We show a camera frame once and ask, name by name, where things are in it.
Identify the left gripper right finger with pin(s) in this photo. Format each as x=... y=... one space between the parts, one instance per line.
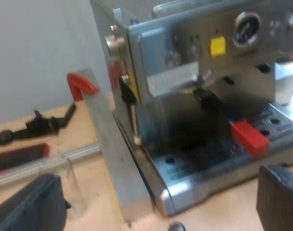
x=281 y=199

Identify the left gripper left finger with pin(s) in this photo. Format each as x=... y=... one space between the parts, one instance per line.
x=28 y=209

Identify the steel espresso machine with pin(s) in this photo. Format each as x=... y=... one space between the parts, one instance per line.
x=161 y=115

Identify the flat black and red case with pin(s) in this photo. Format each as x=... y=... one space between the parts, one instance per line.
x=16 y=157

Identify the black tripod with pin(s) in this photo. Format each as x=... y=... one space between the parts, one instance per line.
x=40 y=126

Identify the metal block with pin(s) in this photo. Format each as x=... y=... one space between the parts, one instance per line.
x=112 y=156

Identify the red clamp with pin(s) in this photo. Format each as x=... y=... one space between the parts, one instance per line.
x=76 y=83

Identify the aluminium rail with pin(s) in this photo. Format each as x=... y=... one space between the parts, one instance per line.
x=52 y=161

